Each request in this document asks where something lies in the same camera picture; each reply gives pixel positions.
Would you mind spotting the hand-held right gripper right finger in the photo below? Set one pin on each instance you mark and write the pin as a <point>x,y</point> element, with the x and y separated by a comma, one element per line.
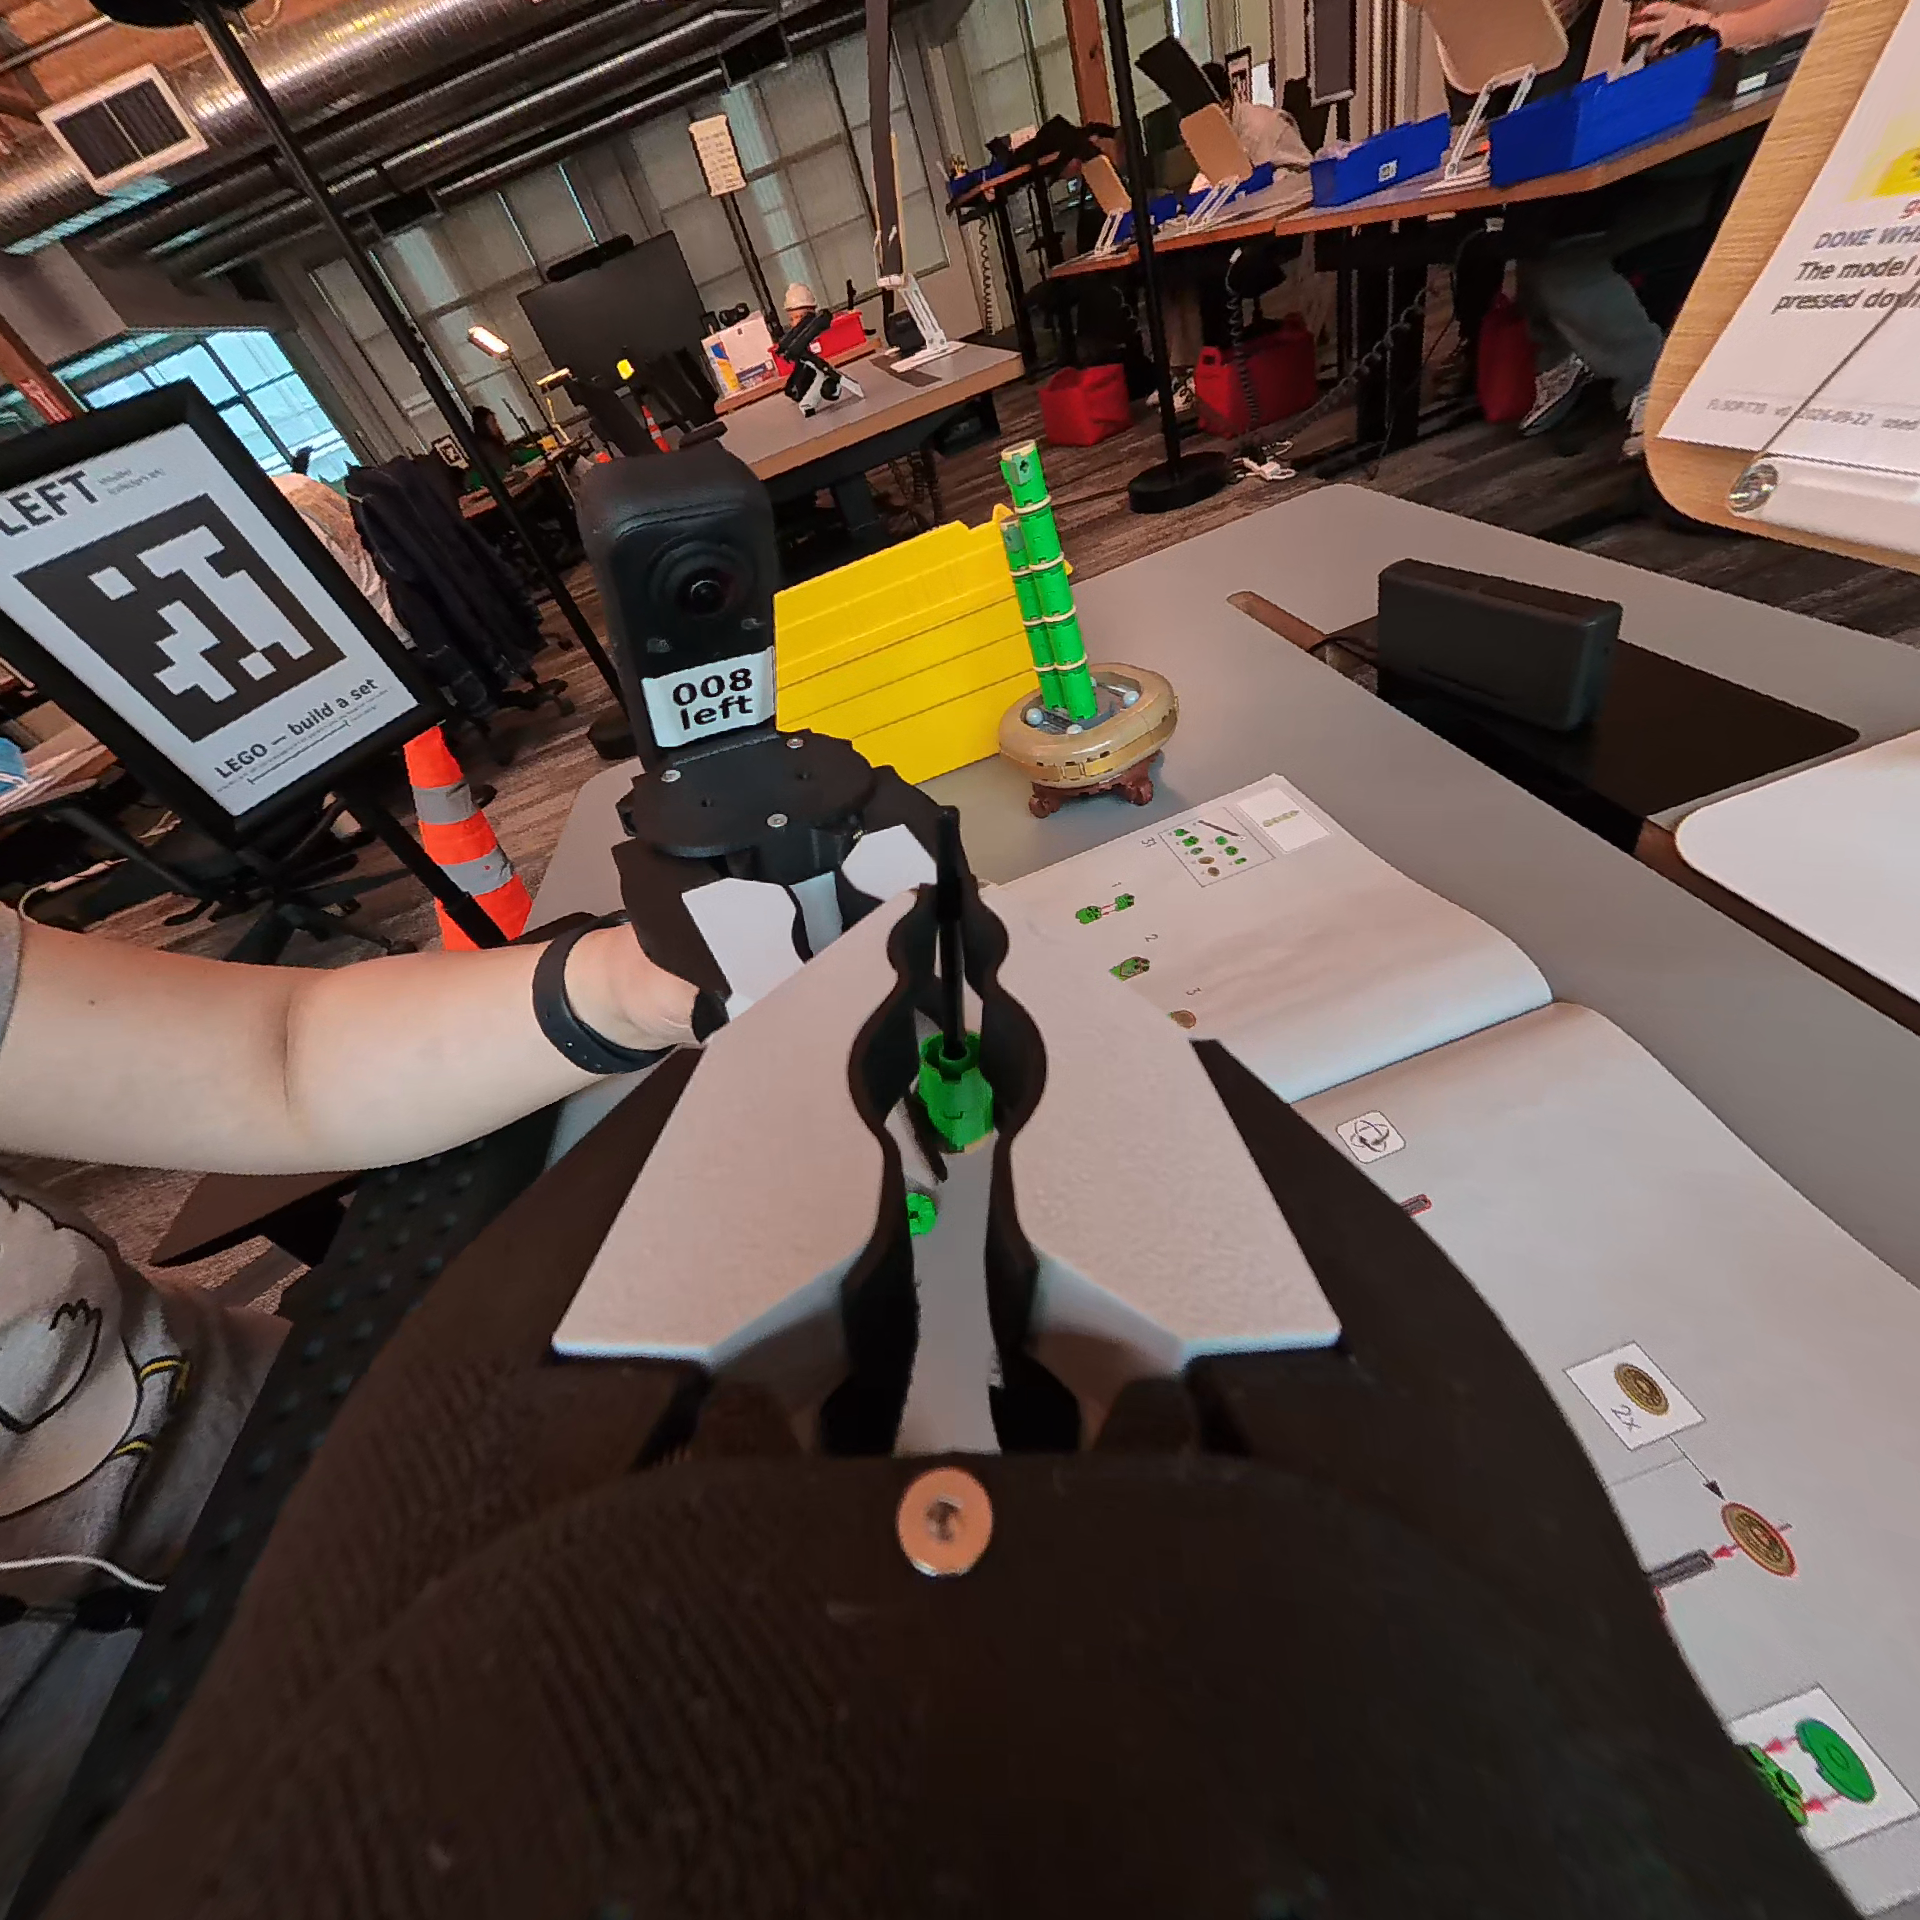
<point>1171,1200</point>

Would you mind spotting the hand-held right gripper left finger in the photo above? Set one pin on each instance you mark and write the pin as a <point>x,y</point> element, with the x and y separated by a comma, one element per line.
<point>750,1200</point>

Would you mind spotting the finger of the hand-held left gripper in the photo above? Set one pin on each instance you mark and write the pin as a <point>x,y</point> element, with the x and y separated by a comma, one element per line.
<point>744,937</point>
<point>887,869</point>

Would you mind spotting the black axle rod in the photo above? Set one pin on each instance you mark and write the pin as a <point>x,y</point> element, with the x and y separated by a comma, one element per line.
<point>952,931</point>

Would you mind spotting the green round lego brick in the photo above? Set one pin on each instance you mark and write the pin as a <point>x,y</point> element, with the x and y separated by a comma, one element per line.
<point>953,1096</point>

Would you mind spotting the person's left forearm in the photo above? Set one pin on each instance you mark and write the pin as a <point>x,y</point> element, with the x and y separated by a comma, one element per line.
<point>300,1050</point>

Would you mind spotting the person's left hand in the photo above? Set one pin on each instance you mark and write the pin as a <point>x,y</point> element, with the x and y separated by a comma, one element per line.
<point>630,996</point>

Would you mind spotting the black floor lamp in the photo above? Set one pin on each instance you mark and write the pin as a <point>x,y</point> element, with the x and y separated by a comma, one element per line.
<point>1181,483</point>
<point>613,733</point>

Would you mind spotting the black wristband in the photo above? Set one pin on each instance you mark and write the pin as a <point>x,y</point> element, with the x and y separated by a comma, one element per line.
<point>563,1020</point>

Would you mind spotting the yellow bin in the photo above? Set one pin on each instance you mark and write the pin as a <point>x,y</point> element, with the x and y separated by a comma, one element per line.
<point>885,661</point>

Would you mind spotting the dark jacket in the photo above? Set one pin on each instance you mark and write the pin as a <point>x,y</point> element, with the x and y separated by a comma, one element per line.
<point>441,585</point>

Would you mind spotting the bamboo brick model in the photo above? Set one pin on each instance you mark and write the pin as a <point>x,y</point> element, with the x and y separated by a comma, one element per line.
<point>1065,661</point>

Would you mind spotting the background table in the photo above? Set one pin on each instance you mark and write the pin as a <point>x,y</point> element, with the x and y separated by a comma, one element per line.
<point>902,393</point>

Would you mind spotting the black monitor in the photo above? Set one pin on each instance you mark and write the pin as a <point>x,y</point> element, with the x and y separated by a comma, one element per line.
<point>609,307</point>

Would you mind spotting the orange traffic cone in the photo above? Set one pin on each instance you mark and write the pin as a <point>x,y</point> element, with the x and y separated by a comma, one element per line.
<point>452,838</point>

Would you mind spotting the open instruction booklet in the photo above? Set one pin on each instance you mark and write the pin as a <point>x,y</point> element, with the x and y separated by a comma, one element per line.
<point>1501,1200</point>

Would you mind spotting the black perforated panel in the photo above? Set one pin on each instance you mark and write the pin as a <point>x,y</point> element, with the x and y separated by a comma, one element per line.
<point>345,1276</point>

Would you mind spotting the red canister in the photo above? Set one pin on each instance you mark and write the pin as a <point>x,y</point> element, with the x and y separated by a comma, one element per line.
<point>1261,382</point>
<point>1084,408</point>
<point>1507,358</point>

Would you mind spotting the framed marker sign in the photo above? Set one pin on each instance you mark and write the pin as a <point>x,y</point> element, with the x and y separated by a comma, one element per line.
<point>196,614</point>

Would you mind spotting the black box device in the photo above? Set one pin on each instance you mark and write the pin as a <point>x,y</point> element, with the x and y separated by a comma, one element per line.
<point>1501,644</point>

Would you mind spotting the ceiling air vent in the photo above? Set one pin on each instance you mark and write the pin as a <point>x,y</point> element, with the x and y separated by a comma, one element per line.
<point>124,128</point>

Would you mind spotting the small blue bin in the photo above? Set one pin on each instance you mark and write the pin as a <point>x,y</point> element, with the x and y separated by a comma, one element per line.
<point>1381,163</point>

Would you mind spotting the large blue bin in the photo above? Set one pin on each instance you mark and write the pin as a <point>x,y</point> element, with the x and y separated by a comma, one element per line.
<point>1605,112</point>

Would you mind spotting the instruction sheet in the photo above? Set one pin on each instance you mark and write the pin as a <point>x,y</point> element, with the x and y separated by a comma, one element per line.
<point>1862,300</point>

